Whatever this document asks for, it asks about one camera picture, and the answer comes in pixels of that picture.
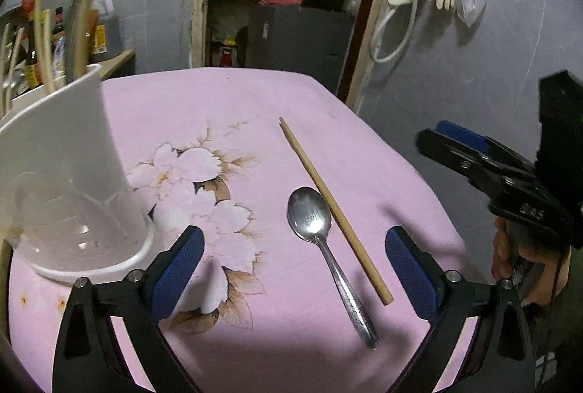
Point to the grey cabinet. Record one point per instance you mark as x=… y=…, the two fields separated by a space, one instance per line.
x=300 y=47

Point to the dark wooden door post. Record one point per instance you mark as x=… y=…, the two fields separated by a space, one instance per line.
x=373 y=10

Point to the large jug with yellow label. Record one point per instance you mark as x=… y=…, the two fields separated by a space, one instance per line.
x=109 y=33

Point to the small metal spoon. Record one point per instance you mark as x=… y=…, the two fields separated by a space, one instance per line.
x=307 y=215

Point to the person's right forearm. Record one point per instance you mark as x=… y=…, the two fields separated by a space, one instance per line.
x=560 y=329

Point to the small red bottle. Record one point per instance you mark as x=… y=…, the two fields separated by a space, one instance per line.
x=228 y=54

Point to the pink floral tablecloth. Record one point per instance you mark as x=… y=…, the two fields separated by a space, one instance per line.
x=273 y=92

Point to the red capped sauce bottle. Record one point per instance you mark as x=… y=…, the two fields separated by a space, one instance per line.
x=31 y=69

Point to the white plastic utensil holder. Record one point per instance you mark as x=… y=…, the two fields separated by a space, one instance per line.
x=68 y=138

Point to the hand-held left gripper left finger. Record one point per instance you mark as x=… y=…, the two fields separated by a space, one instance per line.
x=177 y=274

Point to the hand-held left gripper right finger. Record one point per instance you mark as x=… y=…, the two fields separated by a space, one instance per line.
x=410 y=270

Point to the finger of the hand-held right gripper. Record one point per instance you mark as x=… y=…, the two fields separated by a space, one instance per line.
x=464 y=136
x=451 y=154

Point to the person's right hand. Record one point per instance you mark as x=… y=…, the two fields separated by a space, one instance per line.
x=501 y=247

